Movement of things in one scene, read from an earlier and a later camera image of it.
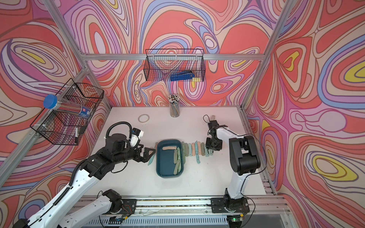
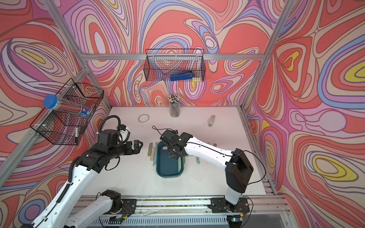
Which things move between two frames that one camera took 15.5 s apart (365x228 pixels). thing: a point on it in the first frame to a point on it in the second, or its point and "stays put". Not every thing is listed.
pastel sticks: x=150 y=160 to x=156 y=153
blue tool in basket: x=182 y=76 stays put
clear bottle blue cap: x=51 y=101 stays put
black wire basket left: x=66 y=128 stays put
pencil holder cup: x=174 y=105 stays put
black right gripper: x=209 y=146 to x=170 y=154
